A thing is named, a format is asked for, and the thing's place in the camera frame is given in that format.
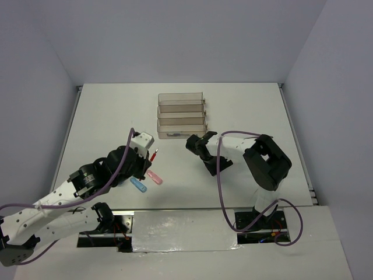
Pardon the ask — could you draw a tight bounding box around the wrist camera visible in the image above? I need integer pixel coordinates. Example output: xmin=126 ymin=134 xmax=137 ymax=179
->
xmin=129 ymin=132 xmax=154 ymax=158
xmin=201 ymin=131 xmax=217 ymax=142

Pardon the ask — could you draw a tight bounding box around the blue correction tape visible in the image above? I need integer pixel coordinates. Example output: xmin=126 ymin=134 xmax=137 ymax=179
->
xmin=130 ymin=177 xmax=147 ymax=193

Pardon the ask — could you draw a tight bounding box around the far clear drawer container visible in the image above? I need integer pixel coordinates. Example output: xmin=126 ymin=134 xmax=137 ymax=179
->
xmin=158 ymin=92 xmax=205 ymax=106

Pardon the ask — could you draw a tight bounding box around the middle clear drawer container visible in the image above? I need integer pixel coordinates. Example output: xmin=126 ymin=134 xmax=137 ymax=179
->
xmin=157 ymin=105 xmax=206 ymax=118

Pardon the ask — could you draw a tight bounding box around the pink correction tape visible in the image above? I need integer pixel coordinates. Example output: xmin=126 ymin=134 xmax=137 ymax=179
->
xmin=146 ymin=170 xmax=163 ymax=186

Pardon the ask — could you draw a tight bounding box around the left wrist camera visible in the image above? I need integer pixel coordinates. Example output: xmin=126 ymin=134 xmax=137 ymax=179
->
xmin=129 ymin=132 xmax=154 ymax=158

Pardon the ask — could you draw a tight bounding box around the red gel pen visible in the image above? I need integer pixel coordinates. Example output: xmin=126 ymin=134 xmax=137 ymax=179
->
xmin=150 ymin=148 xmax=159 ymax=162

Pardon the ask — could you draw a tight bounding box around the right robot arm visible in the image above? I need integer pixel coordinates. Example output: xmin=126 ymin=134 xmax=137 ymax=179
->
xmin=185 ymin=131 xmax=292 ymax=228

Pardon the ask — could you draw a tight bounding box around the blue gel pen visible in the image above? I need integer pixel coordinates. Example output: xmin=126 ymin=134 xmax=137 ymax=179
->
xmin=166 ymin=133 xmax=191 ymax=138

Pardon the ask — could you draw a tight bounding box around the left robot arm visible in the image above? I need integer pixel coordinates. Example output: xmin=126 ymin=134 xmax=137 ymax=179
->
xmin=1 ymin=144 xmax=152 ymax=267

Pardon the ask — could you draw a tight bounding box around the near clear drawer container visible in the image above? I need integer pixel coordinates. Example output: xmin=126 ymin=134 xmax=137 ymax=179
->
xmin=157 ymin=118 xmax=207 ymax=139

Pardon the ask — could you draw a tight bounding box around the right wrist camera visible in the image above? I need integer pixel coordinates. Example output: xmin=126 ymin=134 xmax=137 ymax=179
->
xmin=201 ymin=131 xmax=217 ymax=142

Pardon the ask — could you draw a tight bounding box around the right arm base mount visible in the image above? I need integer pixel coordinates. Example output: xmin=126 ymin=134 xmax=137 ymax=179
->
xmin=234 ymin=210 xmax=290 ymax=244

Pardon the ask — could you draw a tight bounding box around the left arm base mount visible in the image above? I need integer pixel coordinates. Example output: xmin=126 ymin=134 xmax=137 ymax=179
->
xmin=76 ymin=211 xmax=134 ymax=253

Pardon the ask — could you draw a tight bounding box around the clear drawer container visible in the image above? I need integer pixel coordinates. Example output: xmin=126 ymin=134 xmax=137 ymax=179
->
xmin=158 ymin=92 xmax=205 ymax=106
xmin=157 ymin=118 xmax=207 ymax=139
xmin=157 ymin=105 xmax=206 ymax=118

